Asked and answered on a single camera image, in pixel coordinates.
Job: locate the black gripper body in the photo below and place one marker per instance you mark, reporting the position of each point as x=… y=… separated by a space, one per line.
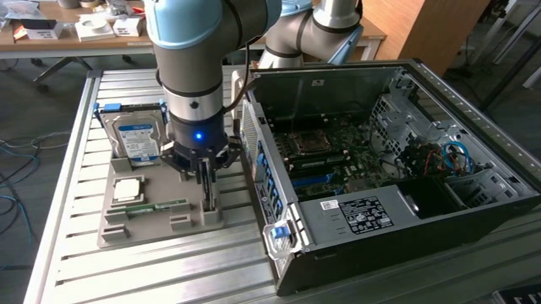
x=197 y=133

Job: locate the black graphics card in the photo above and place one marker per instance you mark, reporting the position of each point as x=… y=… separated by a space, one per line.
x=207 y=196

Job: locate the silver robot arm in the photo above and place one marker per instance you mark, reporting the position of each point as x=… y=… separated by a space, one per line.
x=190 y=63

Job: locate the grey parts rack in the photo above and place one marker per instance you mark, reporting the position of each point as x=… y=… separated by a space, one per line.
x=169 y=193

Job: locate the hard disk with blue carrier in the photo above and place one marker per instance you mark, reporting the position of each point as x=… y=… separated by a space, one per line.
x=135 y=139

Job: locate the silver CPU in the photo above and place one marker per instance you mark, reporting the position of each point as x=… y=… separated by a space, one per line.
x=127 y=190

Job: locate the green RAM stick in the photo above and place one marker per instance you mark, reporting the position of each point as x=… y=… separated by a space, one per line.
x=143 y=207

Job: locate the CPU socket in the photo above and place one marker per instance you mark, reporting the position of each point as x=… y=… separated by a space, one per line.
x=313 y=142

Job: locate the installed RAM stick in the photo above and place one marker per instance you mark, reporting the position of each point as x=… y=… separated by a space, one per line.
x=317 y=164

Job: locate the blue case latch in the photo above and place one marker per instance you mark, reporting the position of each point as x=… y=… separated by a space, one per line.
x=279 y=231

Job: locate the grey power supply unit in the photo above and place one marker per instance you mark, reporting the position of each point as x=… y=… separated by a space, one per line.
x=321 y=221

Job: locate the green motherboard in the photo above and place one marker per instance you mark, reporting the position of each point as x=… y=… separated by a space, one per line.
x=372 y=164

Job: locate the small white labelled box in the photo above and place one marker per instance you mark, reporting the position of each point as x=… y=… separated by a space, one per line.
x=127 y=28

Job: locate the wooden desk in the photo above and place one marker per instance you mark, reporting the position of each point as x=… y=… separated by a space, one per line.
x=84 y=45

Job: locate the grey chair base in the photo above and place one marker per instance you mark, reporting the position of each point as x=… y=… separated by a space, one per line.
x=55 y=68

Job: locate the perforated metal drive cage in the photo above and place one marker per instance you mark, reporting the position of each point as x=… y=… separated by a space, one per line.
x=397 y=126

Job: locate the white box with tape roll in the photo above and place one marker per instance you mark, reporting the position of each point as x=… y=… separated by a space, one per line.
x=95 y=30

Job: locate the clear packets pile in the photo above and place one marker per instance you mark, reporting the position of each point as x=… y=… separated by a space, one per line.
x=114 y=6

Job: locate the beige tape roll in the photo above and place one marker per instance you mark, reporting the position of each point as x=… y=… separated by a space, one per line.
x=90 y=3

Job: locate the white box with black lid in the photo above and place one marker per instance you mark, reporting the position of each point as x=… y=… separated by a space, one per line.
x=42 y=33

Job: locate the black plastic shroud box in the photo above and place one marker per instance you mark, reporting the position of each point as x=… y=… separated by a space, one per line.
x=430 y=196

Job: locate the black open PC case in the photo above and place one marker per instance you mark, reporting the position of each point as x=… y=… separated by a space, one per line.
x=380 y=263

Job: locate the grey cup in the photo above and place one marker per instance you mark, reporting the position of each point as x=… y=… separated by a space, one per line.
x=67 y=3

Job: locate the brown red book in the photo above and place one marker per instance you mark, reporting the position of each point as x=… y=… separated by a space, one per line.
x=18 y=33

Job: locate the clear plastic bag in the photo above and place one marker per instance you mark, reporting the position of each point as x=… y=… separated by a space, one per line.
x=16 y=9

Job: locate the wooden cabinet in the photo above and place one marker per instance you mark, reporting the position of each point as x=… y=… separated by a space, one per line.
x=422 y=31

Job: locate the silver disk bay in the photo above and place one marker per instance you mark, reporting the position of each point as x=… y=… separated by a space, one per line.
x=486 y=190

